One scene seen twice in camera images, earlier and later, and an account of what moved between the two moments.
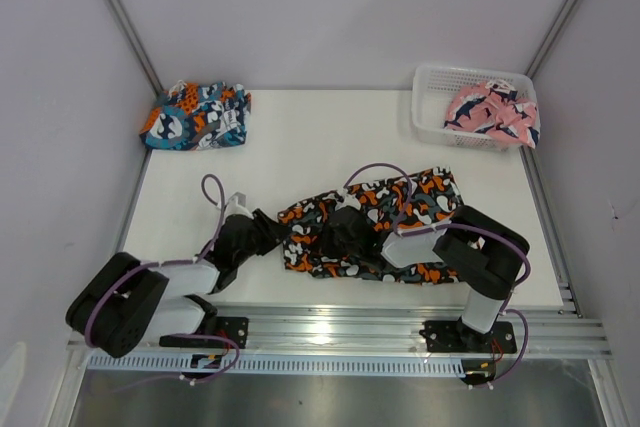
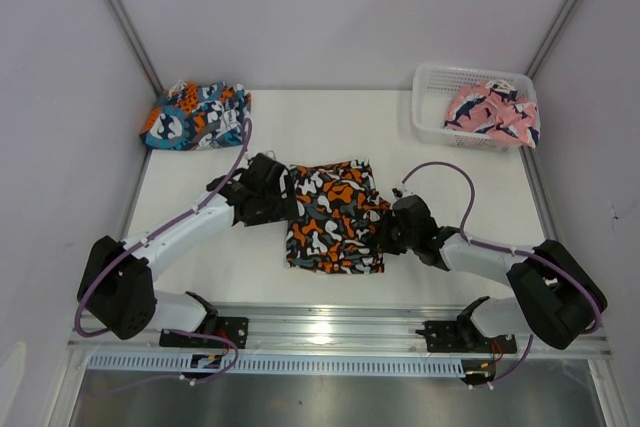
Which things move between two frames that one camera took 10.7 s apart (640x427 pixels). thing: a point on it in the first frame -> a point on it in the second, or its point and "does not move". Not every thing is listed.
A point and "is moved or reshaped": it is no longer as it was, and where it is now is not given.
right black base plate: x=459 y=337 does not move
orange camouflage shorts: x=398 y=204 is moved or reshaped
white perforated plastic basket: x=434 y=86 does not move
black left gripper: x=273 y=233 -> x=285 y=208
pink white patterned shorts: x=494 y=107 does not move
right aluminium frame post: x=568 y=11 does not move
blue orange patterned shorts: x=198 y=116 does not move
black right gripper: x=326 y=246 -> x=382 y=239
